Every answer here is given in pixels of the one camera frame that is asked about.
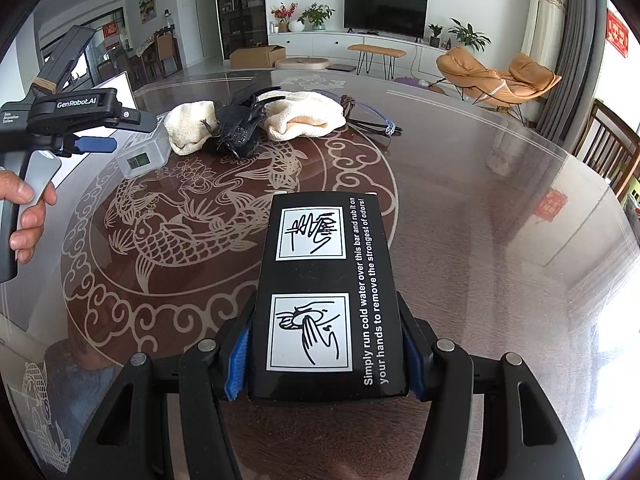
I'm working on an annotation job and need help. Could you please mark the person's left hand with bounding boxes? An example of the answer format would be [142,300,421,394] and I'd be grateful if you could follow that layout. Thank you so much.
[0,169,58,265]

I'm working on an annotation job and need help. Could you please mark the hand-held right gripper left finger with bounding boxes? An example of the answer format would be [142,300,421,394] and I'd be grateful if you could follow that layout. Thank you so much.
[75,309,257,480]

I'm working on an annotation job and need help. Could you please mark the brown cardboard box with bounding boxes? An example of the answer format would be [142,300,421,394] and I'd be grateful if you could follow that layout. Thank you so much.
[229,44,287,69]

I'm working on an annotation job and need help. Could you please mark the round cream pet bed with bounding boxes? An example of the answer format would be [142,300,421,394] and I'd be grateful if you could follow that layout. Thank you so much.
[276,56,332,72]

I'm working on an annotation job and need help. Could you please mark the white storage container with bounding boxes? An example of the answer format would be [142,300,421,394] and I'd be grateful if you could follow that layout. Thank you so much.
[50,71,139,191]

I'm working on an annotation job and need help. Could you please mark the white patterned curtain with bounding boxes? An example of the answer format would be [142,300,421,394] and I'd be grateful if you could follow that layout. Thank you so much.
[520,0,570,73]

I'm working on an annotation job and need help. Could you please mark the black printed cardboard box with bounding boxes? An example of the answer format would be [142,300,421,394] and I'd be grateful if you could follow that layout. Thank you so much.
[246,191,412,403]

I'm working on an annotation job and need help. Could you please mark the orange lounge chair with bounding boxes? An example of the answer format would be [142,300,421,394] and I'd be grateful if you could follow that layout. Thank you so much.
[436,46,562,111]

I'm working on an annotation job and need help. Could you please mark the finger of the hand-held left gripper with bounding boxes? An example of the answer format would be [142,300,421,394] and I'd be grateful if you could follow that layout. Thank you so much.
[107,105,158,133]
[55,135,119,157]

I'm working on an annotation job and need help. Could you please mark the wooden bench with metal legs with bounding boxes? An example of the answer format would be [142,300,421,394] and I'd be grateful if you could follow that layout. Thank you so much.
[347,44,407,76]

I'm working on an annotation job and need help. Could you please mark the green plant in vase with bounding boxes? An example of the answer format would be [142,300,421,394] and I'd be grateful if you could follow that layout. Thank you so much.
[296,2,336,32]

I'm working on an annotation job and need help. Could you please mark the black flat television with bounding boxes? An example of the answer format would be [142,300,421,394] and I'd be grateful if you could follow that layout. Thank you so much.
[344,0,429,40]

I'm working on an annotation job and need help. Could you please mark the clear plastic box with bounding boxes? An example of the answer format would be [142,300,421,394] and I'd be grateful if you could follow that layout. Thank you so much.
[116,116,172,179]

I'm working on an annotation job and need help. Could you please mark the grey curtain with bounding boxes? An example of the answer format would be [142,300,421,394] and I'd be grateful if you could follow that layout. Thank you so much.
[537,0,608,143]

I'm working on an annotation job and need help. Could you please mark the clear safety glasses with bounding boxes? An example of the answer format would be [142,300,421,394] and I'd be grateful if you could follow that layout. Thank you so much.
[320,89,404,137]

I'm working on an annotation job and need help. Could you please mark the dark display cabinet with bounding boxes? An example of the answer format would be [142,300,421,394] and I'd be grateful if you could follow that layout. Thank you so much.
[214,0,268,63]

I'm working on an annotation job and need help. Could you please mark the large potted plant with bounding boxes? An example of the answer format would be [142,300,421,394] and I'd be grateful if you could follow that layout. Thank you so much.
[447,18,492,53]

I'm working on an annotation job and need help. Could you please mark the red flowers in vase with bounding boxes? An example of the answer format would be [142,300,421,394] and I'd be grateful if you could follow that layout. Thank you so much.
[271,2,298,33]

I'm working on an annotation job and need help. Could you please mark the red wall decoration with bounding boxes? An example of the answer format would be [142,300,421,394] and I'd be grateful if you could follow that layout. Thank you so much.
[606,10,630,58]

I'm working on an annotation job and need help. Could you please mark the cream knit glove orange lining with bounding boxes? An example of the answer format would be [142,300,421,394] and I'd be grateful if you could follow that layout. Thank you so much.
[260,91,347,142]

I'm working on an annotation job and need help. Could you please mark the white television console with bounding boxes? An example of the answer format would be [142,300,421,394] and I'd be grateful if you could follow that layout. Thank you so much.
[267,30,451,73]

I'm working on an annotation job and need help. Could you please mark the wooden dining chair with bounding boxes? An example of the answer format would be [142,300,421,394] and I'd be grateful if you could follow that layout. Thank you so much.
[152,30,183,78]

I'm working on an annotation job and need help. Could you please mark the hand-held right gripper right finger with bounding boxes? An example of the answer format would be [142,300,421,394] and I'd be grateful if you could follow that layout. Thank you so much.
[397,292,586,480]

